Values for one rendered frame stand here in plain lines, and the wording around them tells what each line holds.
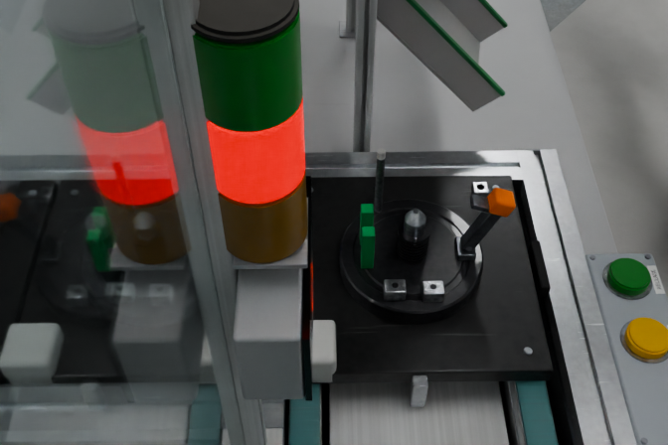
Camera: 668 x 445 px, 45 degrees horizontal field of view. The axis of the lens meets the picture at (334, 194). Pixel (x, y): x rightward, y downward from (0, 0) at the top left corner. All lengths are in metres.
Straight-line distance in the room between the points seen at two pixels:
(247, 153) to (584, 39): 0.97
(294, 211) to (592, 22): 0.97
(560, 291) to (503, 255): 0.06
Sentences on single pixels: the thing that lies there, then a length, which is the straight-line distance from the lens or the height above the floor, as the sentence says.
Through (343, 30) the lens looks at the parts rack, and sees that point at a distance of 1.26.
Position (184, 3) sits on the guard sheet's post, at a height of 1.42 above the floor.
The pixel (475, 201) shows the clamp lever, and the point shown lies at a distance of 0.75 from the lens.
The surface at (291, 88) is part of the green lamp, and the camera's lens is 0.37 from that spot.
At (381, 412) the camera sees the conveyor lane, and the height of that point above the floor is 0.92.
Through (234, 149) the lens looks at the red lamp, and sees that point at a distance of 0.38.
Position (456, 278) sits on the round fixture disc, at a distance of 0.79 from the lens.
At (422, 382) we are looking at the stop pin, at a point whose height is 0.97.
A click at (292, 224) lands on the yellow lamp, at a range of 0.43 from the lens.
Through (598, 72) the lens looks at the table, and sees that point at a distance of 1.25.
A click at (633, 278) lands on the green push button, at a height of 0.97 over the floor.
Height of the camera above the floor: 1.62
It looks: 48 degrees down
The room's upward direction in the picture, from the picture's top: straight up
